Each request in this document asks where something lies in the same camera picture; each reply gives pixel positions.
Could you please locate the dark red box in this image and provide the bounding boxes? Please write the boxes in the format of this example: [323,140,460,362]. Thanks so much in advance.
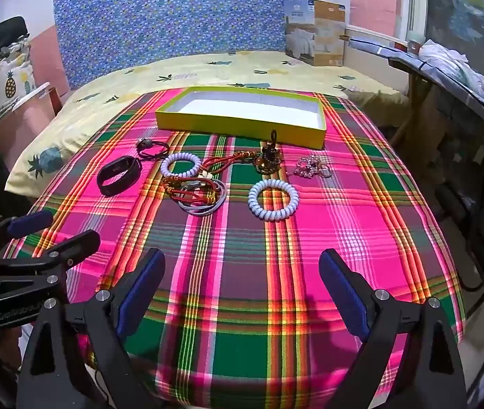
[48,86,64,116]

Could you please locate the black wristband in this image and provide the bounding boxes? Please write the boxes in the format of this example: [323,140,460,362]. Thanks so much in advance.
[98,157,142,197]

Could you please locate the white spiral hair tie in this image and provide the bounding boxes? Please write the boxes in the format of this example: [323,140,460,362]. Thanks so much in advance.
[248,180,297,222]

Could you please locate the pink green plaid blanket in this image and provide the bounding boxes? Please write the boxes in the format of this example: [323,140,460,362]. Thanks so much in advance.
[3,89,466,409]

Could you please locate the pineapple print pillow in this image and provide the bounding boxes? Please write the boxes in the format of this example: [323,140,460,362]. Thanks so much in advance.
[0,45,38,137]

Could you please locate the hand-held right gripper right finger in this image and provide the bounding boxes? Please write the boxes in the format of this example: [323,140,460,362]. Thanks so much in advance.
[319,249,468,409]

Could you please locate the red cord tassel bracelet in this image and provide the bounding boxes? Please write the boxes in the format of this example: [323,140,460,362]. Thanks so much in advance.
[159,177,228,211]

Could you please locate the black bag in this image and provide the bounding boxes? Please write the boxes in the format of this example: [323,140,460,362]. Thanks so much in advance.
[0,16,29,58]

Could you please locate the red cord white flower bracelet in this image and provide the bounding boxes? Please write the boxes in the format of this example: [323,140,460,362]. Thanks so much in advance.
[199,152,262,180]

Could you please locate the yellow pineapple bed sheet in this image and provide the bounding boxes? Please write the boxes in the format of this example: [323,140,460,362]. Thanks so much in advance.
[5,49,409,197]

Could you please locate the blue floral headboard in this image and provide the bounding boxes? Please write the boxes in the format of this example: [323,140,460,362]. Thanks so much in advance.
[53,0,313,90]

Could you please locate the silver rhinestone chain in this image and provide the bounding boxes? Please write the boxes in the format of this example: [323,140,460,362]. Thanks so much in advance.
[295,156,324,180]

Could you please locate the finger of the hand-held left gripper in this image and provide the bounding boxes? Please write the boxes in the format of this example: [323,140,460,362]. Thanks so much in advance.
[0,210,54,256]
[0,229,102,291]

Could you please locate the brown beaded keychain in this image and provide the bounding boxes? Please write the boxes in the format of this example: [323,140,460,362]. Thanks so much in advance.
[259,129,285,175]

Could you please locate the cloth-covered table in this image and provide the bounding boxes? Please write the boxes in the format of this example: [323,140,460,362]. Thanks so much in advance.
[346,36,484,171]

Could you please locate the white board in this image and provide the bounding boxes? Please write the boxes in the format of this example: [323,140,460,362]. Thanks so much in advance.
[14,82,52,109]

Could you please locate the cardboard bedding package box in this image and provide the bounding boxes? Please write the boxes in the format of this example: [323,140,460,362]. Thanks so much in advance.
[283,0,350,67]

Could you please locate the window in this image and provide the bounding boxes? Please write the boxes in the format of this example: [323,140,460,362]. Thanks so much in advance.
[399,0,484,94]

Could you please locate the lilac spiral hair tie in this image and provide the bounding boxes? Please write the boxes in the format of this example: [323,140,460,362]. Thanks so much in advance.
[160,152,203,177]

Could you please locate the dark beaded hair tie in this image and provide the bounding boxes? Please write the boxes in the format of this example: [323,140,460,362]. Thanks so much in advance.
[136,137,171,159]

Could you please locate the grey elastic hair tie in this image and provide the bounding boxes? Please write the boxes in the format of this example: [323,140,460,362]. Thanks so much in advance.
[178,179,228,219]

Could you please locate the yellow cardboard box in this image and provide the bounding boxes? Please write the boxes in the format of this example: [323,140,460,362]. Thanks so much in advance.
[155,86,327,151]

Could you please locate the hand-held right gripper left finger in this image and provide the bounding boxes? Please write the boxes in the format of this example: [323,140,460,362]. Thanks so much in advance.
[18,247,166,409]

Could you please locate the white plastic bag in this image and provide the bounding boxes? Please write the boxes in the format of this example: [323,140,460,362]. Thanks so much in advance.
[419,39,484,118]

